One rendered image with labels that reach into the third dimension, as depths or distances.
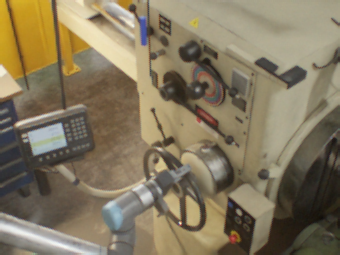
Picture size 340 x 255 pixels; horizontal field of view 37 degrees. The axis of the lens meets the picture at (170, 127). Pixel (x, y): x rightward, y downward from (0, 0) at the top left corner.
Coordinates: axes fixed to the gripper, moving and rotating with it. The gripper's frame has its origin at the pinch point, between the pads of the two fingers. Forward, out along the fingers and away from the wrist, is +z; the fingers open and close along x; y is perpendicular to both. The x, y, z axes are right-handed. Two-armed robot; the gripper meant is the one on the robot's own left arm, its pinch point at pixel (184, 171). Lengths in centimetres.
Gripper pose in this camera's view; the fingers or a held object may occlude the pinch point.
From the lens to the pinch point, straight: 187.0
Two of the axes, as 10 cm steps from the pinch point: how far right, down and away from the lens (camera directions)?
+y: -6.0, -7.5, 2.8
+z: 7.7, -4.3, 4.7
